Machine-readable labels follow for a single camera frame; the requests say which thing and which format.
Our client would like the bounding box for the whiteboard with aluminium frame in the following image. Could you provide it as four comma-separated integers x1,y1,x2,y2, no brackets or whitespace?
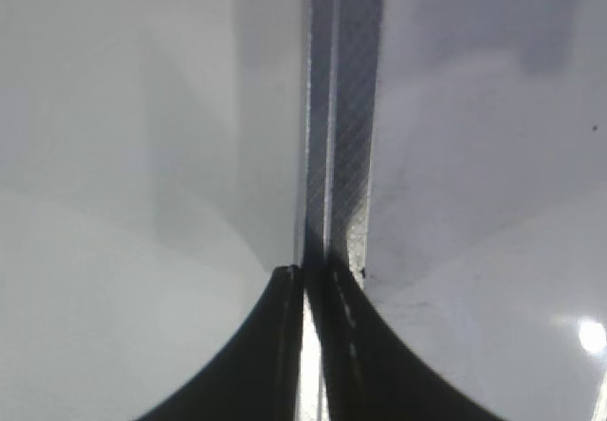
297,0,606,420

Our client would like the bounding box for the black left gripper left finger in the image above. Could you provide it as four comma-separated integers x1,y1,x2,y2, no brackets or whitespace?
141,265,304,421

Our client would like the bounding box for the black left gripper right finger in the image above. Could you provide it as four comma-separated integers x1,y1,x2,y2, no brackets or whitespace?
307,259,488,420

